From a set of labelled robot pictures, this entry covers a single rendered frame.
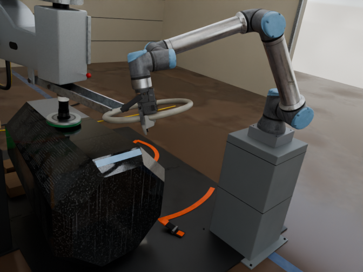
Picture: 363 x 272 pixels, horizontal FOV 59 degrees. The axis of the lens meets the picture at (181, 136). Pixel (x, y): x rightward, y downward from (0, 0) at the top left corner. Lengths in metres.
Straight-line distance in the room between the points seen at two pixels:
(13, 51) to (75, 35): 0.48
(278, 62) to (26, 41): 1.48
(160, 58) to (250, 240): 1.46
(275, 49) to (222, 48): 5.66
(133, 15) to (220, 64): 2.42
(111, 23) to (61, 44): 5.97
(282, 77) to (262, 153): 0.52
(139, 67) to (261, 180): 1.13
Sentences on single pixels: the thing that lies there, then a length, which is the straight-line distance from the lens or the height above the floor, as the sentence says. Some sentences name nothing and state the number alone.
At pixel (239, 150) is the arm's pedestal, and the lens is 2.21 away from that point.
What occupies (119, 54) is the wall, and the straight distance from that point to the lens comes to 8.17.
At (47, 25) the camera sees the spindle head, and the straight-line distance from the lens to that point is 2.04.
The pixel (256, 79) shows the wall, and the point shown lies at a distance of 6.89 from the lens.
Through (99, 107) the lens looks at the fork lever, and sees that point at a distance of 1.91.
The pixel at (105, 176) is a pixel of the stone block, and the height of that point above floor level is 0.73.
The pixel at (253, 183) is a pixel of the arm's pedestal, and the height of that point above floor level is 0.60.
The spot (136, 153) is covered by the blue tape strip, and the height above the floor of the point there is 0.78.
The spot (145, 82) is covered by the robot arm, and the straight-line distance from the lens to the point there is 1.47.
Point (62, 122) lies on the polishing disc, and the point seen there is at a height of 0.85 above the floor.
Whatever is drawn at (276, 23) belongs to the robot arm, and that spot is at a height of 1.61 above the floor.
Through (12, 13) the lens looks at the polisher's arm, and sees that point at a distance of 2.39.
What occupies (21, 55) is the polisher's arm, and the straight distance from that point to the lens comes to 2.30.
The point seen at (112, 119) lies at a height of 1.08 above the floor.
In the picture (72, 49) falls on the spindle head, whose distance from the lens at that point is 2.06.
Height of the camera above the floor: 1.68
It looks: 24 degrees down
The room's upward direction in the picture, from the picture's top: 8 degrees clockwise
